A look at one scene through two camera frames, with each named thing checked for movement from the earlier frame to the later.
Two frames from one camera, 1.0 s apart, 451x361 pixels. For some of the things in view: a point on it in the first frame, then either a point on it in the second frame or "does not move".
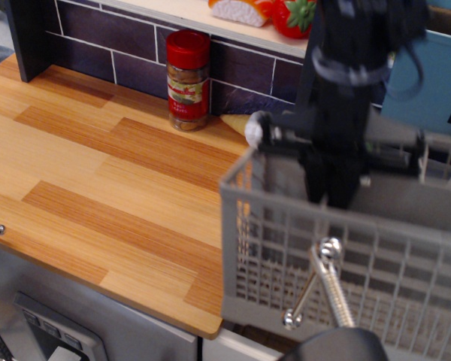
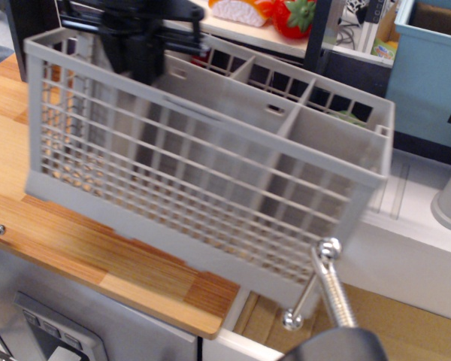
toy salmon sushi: (252, 13) does not move
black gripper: (336, 120) -> (136, 32)
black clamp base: (343, 344) does not move
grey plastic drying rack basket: (401, 244) -> (241, 168)
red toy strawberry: (293, 18) does not move
